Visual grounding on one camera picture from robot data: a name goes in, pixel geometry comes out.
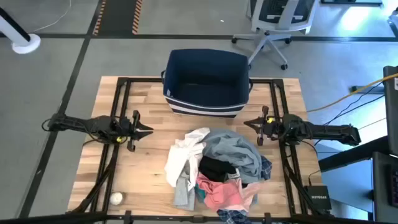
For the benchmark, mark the black side desk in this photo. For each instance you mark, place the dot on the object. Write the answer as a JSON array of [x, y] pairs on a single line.
[[381, 186]]

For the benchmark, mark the black Netgear network switch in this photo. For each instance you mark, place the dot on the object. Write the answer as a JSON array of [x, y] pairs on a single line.
[[317, 197]]

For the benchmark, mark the light blue denim garment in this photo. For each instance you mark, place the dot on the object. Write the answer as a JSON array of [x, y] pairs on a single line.
[[236, 152]]

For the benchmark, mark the black monitor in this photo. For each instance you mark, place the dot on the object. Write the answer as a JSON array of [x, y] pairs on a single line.
[[391, 118]]

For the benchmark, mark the blue plaid shirt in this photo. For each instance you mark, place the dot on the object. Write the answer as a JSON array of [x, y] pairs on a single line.
[[233, 216]]

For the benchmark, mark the pink garment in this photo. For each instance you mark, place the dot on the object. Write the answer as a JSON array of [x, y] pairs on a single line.
[[217, 194]]

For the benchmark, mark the teal garment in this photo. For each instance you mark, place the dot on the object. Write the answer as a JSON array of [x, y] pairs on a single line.
[[199, 190]]

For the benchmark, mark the black garment with white label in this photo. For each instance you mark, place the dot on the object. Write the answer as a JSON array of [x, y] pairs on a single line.
[[214, 169]]

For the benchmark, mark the black metal table frame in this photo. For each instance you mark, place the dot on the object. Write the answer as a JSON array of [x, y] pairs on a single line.
[[143, 80]]

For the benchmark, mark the white office chair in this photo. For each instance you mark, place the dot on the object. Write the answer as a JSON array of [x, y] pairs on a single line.
[[280, 15]]

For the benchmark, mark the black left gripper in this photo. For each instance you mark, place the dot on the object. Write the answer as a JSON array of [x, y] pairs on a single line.
[[129, 129]]

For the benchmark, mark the small white ball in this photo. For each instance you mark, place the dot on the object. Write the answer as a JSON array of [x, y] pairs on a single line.
[[116, 198]]

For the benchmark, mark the navy white-striped fabric basket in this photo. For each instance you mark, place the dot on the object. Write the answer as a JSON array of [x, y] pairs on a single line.
[[205, 87]]

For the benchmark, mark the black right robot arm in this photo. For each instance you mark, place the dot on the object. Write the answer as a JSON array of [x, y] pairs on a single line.
[[326, 130]]

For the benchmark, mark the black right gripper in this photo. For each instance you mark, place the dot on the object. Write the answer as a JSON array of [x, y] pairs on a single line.
[[273, 127]]

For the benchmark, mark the black keyboard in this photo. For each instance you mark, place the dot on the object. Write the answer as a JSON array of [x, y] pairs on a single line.
[[395, 186]]

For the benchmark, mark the black hazard-striped floor mat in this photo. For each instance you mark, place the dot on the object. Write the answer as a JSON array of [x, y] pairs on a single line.
[[118, 15]]

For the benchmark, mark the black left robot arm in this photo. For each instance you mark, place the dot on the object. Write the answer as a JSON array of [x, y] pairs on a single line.
[[77, 124]]

